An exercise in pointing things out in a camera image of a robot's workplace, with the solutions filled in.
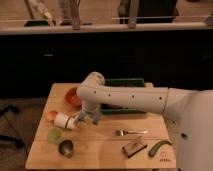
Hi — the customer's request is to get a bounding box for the brown wooden block brush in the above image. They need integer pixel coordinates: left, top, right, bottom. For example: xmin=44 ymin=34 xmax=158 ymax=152
xmin=122 ymin=136 xmax=148 ymax=158

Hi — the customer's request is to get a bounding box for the silver fork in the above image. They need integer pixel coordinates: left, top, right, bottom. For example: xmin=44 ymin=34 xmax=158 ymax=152
xmin=115 ymin=130 xmax=148 ymax=136

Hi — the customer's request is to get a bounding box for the small orange ball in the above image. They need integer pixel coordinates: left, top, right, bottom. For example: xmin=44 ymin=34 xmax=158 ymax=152
xmin=46 ymin=111 xmax=58 ymax=122

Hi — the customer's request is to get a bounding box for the red orange bowl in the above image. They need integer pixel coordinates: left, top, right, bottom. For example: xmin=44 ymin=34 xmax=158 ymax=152
xmin=65 ymin=87 xmax=82 ymax=107

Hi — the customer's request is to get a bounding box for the wooden folding table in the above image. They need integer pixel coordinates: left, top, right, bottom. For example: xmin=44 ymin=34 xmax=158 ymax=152
xmin=25 ymin=82 xmax=179 ymax=171

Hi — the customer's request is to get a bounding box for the green cucumber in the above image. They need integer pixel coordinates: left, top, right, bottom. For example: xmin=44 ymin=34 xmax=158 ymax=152
xmin=148 ymin=140 xmax=172 ymax=158

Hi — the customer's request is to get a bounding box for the white mallet wooden handle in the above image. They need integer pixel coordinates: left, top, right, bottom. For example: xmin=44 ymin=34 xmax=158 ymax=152
xmin=54 ymin=112 xmax=78 ymax=130

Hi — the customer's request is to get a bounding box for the green plastic tray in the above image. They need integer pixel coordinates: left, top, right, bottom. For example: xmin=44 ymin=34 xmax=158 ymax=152
xmin=101 ymin=78 xmax=145 ymax=115

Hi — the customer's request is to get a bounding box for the small metal cup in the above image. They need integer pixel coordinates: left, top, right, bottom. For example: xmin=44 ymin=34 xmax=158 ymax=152
xmin=58 ymin=140 xmax=74 ymax=158

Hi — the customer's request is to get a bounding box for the blue sponge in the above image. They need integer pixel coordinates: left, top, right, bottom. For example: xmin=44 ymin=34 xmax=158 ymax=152
xmin=92 ymin=112 xmax=101 ymax=125

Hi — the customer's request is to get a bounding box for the black chair base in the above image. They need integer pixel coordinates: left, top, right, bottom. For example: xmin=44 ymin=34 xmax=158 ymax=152
xmin=0 ymin=104 xmax=29 ymax=171

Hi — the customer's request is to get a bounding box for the light green cup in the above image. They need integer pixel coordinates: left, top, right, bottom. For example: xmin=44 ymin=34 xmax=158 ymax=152
xmin=47 ymin=128 xmax=62 ymax=144

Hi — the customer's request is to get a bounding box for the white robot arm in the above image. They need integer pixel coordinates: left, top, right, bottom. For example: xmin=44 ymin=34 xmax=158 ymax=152
xmin=77 ymin=72 xmax=213 ymax=171

